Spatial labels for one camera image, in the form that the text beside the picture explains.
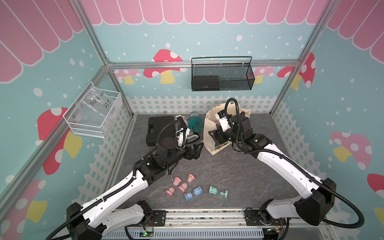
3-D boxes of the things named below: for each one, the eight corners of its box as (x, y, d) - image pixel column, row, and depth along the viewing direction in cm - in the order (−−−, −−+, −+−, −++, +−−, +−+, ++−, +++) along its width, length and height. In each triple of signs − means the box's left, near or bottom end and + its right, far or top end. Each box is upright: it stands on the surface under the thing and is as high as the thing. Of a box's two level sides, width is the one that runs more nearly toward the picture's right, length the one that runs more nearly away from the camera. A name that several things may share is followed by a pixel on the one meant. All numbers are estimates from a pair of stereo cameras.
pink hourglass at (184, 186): (178, 188, 85) (177, 187, 83) (190, 174, 90) (190, 172, 88) (183, 193, 83) (182, 191, 81) (195, 178, 89) (195, 176, 86)
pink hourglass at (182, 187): (167, 197, 82) (166, 196, 80) (165, 189, 85) (165, 188, 83) (188, 190, 84) (188, 189, 82) (186, 183, 87) (186, 181, 85)
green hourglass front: (207, 193, 84) (208, 191, 81) (209, 187, 86) (209, 185, 83) (226, 198, 82) (227, 197, 79) (227, 192, 84) (228, 190, 81)
